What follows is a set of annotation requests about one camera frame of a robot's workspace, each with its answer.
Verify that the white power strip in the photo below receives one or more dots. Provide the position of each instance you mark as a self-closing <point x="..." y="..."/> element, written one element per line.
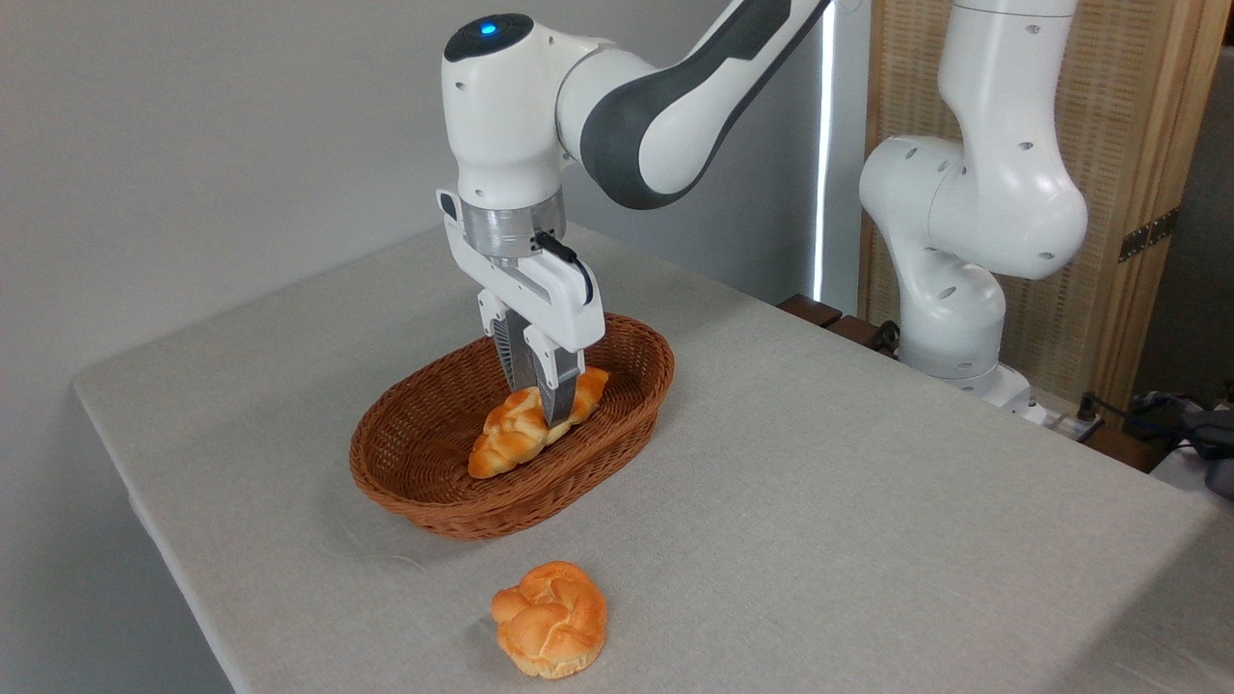
<point x="1070" y="424"/>

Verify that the dark metal screen hinge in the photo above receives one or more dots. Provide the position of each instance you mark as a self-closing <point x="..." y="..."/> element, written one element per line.
<point x="1149" y="234"/>

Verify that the wooden woven folding screen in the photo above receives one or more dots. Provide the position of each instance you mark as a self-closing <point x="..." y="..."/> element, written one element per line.
<point x="1128" y="116"/>

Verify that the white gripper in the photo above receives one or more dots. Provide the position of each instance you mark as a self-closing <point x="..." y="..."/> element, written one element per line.
<point x="549" y="299"/>

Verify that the light grey tablecloth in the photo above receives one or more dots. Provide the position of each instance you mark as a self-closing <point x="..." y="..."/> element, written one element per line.
<point x="868" y="530"/>

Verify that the brown oval wicker basket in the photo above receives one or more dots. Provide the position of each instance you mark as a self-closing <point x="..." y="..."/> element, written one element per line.
<point x="424" y="463"/>

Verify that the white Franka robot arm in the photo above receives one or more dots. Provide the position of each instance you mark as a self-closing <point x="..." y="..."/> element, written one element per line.
<point x="993" y="193"/>

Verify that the black power plug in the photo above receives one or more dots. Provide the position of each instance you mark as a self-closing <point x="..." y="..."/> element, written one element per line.
<point x="1087" y="407"/>

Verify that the round knotted bread roll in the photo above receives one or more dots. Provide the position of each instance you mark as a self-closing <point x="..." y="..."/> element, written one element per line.
<point x="551" y="622"/>

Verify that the long braided bread loaf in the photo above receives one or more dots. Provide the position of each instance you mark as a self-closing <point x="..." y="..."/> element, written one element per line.
<point x="506" y="434"/>

